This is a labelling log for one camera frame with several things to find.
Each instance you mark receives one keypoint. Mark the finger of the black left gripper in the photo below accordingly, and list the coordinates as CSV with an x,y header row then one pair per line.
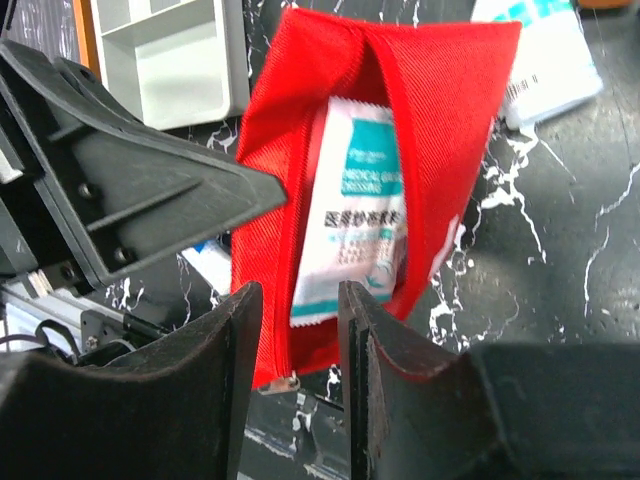
x,y
89,194

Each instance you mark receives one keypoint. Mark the orange wooden tiered shelf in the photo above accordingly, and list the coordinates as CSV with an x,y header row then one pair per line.
x,y
86,35

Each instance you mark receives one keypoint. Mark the grey divided plastic tray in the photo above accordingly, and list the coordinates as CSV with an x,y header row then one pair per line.
x,y
173,64

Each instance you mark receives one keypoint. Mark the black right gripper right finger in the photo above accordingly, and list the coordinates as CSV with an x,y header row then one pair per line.
x,y
498,411

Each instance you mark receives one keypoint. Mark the bandage packets stack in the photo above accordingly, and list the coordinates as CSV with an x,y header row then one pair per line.
x,y
553,70

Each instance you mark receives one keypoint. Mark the white blue bandage roll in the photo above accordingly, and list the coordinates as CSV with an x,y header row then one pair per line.
x,y
213,263

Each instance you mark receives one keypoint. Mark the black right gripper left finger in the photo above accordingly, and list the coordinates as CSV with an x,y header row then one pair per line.
x,y
173,409

